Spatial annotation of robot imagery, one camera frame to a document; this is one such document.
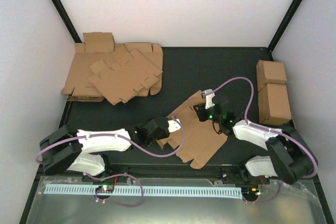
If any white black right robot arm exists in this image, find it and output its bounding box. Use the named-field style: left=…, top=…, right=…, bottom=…
left=193, top=102, right=318, bottom=184

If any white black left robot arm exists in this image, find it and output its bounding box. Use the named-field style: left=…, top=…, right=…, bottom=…
left=36, top=116, right=181, bottom=182

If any folded cardboard box front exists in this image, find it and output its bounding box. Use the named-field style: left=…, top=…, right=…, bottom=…
left=258, top=83, right=292, bottom=125

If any small folded cardboard box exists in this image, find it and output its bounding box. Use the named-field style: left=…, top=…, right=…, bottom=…
left=83, top=32, right=115, bottom=53

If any loose top cardboard blank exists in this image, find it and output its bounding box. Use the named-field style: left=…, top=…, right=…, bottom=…
left=89, top=46, right=162, bottom=105

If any stack of flat cardboard blanks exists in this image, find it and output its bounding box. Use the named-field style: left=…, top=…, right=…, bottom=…
left=61, top=42, right=163, bottom=105

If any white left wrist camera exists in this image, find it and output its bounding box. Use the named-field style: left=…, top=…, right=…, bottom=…
left=167, top=118, right=182, bottom=133

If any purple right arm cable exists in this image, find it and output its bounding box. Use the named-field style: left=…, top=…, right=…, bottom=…
left=202, top=76, right=319, bottom=179

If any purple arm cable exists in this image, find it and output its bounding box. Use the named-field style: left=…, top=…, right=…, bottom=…
left=35, top=115, right=186, bottom=167
left=202, top=76, right=319, bottom=179

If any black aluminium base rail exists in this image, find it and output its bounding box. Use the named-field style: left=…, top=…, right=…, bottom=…
left=110, top=164, right=241, bottom=183

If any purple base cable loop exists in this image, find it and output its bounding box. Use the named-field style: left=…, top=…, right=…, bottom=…
left=83, top=173, right=145, bottom=207

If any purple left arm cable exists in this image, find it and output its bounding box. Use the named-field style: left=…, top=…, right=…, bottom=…
left=35, top=115, right=186, bottom=167

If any light blue slotted cable duct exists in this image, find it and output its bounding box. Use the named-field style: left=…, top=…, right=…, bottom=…
left=43, top=184, right=243, bottom=199

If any metal base plate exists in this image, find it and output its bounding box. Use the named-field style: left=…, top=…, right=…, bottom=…
left=26, top=177, right=327, bottom=223

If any black right corner frame post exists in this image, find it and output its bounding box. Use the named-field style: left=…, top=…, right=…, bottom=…
left=267, top=0, right=303, bottom=53

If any black corner frame post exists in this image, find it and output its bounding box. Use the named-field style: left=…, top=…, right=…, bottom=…
left=51, top=0, right=82, bottom=43
left=267, top=0, right=303, bottom=53

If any black left corner frame post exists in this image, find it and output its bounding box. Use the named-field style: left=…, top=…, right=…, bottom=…
left=51, top=0, right=82, bottom=43

